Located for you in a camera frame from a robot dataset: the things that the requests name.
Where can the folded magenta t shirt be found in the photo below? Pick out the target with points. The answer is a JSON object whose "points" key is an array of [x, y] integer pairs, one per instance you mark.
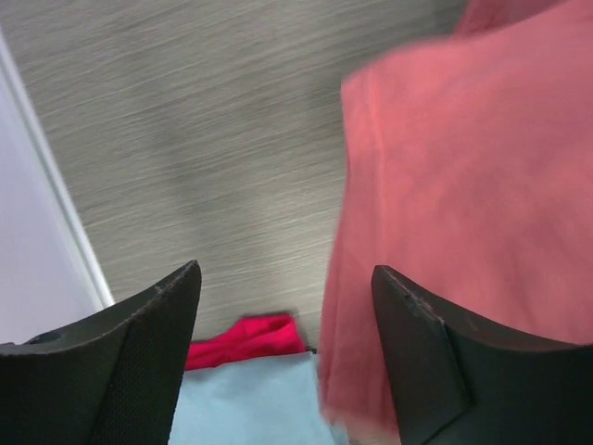
{"points": [[249, 338]]}

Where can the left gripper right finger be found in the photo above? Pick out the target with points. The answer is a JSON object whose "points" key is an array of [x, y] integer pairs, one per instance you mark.
{"points": [[457, 377]]}

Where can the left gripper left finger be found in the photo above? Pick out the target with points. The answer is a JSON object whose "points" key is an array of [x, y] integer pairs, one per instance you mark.
{"points": [[111, 378]]}

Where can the salmon pink t shirt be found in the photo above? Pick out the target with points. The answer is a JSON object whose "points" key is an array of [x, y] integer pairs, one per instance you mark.
{"points": [[469, 171]]}

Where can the folded blue t shirt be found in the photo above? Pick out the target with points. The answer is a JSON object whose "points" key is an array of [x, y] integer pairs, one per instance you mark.
{"points": [[271, 400]]}

